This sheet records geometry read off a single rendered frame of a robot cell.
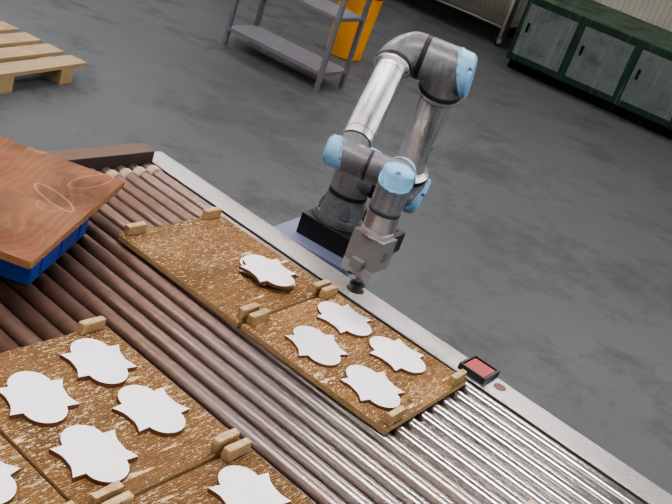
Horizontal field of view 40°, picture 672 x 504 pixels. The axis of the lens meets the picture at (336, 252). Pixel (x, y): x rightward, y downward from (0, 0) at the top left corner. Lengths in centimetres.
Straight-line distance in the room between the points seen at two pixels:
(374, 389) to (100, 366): 58
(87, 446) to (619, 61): 933
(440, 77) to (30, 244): 107
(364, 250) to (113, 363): 63
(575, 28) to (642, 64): 82
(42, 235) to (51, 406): 45
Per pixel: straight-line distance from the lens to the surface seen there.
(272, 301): 219
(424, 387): 209
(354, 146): 214
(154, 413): 172
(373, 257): 209
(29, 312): 197
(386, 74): 231
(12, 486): 154
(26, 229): 201
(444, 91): 240
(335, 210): 266
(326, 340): 209
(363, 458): 183
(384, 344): 216
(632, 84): 1052
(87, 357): 182
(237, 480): 164
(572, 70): 1067
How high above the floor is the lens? 199
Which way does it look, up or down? 25 degrees down
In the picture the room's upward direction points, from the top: 20 degrees clockwise
